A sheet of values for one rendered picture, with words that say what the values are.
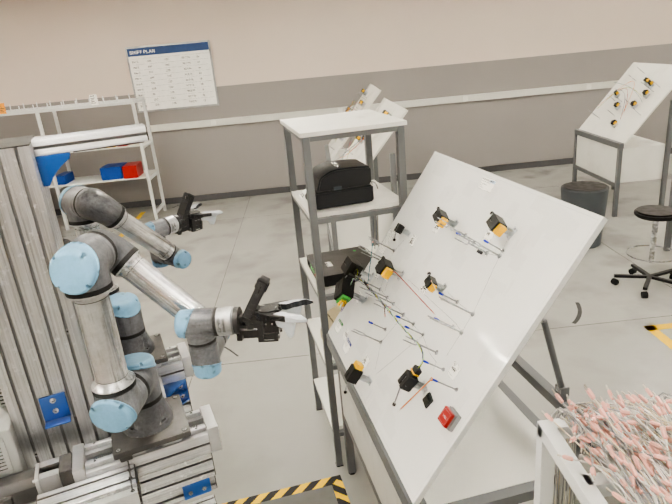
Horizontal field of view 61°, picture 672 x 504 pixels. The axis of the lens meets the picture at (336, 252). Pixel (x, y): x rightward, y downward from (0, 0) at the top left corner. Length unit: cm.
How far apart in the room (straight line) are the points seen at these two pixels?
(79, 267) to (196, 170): 799
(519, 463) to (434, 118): 768
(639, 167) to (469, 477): 582
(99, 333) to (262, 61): 779
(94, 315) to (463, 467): 131
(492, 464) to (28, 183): 171
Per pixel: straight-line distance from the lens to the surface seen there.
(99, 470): 191
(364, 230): 503
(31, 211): 179
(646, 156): 750
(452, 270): 214
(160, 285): 163
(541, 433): 129
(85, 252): 149
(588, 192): 616
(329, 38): 912
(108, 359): 162
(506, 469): 215
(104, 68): 956
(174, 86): 928
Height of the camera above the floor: 221
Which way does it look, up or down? 20 degrees down
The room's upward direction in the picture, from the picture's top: 5 degrees counter-clockwise
